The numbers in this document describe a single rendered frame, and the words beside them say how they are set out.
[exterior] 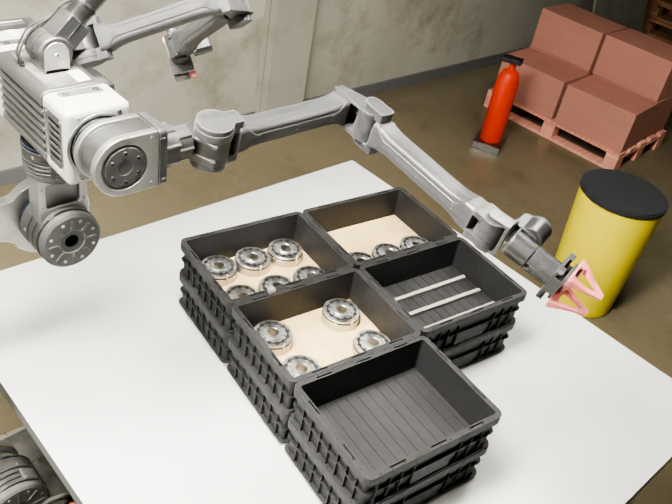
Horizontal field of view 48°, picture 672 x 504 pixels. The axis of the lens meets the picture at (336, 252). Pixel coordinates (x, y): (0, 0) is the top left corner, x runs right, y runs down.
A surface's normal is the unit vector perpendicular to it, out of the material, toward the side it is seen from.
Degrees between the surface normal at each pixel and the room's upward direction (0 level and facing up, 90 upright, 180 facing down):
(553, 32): 90
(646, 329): 0
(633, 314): 0
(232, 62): 90
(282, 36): 90
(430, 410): 0
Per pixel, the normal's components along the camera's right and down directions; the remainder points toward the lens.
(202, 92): 0.66, 0.52
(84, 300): 0.15, -0.80
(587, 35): -0.72, 0.31
